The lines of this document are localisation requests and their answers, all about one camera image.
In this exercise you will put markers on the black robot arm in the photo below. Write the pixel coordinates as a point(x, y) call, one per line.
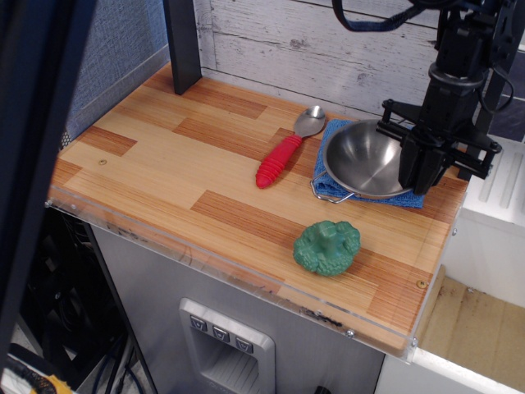
point(43, 44)

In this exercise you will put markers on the grey ice dispenser panel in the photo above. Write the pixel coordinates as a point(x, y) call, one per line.
point(228, 355)

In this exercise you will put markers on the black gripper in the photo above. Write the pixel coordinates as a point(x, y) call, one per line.
point(447, 115)

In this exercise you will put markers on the red handled silver spoon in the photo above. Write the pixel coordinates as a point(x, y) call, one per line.
point(310, 122)

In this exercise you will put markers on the dark vertical post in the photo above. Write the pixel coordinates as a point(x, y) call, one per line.
point(183, 43)
point(497, 85)

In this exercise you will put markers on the clear acrylic table guard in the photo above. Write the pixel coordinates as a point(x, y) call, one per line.
point(176, 174)

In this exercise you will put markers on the silver toy fridge cabinet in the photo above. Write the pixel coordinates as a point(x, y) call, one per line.
point(150, 287)

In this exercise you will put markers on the blue folded cloth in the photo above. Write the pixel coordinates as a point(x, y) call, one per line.
point(328, 139)

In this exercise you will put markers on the dark left vertical post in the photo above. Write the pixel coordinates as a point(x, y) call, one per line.
point(183, 43)

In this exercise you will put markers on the green toy broccoli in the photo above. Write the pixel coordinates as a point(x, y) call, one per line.
point(327, 248)

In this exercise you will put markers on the yellow black object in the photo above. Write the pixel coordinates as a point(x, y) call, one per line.
point(52, 385)

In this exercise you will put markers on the white toy sink unit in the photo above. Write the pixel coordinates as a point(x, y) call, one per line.
point(472, 330)

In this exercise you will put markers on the dark right vertical post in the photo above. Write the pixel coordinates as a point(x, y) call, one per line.
point(497, 85)

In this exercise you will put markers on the blue fabric panel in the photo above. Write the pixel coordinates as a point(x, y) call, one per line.
point(127, 43)

